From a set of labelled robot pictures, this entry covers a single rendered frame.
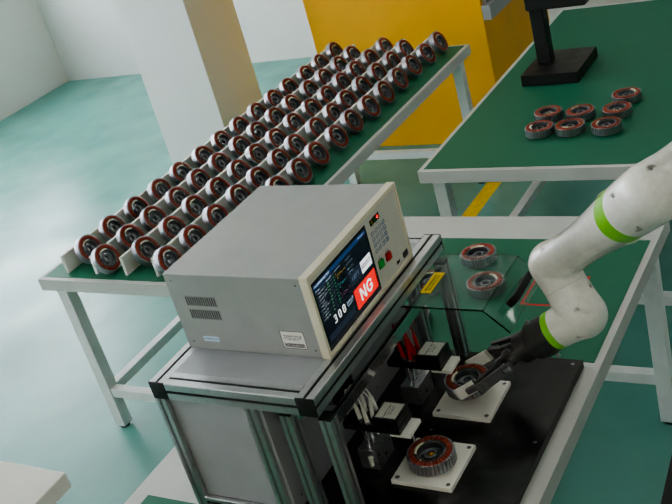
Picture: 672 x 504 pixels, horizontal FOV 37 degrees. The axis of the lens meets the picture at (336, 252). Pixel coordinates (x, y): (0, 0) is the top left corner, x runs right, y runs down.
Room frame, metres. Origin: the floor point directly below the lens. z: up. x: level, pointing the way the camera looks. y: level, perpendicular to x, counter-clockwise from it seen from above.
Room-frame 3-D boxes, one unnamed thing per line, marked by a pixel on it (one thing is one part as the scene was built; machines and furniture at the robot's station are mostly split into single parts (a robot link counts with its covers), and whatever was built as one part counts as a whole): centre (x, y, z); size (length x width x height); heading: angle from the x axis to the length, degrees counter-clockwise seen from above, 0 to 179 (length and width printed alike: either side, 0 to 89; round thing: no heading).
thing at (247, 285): (2.13, 0.11, 1.22); 0.44 x 0.39 x 0.20; 144
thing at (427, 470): (1.84, -0.08, 0.80); 0.11 x 0.11 x 0.04
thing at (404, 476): (1.84, -0.08, 0.78); 0.15 x 0.15 x 0.01; 54
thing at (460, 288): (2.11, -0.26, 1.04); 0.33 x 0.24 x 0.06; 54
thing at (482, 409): (2.03, -0.22, 0.78); 0.15 x 0.15 x 0.01; 54
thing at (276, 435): (2.08, 0.06, 0.92); 0.66 x 0.01 x 0.30; 144
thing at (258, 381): (2.12, 0.11, 1.09); 0.68 x 0.44 x 0.05; 144
